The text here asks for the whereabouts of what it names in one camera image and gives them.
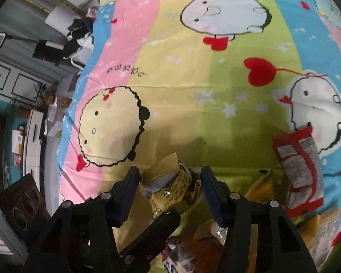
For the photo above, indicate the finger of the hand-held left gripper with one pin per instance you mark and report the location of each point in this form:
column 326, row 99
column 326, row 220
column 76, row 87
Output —
column 156, row 233

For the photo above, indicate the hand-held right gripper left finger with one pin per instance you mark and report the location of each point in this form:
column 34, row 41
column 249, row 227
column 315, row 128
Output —
column 128, row 193

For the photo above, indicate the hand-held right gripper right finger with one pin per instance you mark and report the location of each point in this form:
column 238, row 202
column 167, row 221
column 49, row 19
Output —
column 214, row 199

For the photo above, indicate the yellow dark-print snack packet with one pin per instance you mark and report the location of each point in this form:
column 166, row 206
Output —
column 173, row 187

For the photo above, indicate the orange-yellow snack packet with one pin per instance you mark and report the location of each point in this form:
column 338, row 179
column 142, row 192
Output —
column 261, row 187

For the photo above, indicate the orange-brown snack packet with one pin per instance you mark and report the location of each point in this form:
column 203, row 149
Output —
column 193, row 250

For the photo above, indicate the white cabinet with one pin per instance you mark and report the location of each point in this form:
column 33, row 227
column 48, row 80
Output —
column 35, row 139

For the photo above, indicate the red and silver snack packet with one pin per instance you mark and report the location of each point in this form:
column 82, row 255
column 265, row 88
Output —
column 301, row 170

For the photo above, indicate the cartoon printed blanket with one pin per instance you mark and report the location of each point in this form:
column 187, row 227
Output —
column 187, row 91

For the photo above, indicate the pale yellow green-label snack packet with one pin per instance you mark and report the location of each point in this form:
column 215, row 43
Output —
column 321, row 233

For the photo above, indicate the potted plant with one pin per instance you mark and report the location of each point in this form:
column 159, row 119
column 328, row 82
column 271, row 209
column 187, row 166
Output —
column 44, row 95

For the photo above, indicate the black box device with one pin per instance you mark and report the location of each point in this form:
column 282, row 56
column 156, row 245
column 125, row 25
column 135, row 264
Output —
column 48, row 50

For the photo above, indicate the black and white clothing pile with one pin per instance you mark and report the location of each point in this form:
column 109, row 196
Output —
column 79, row 34

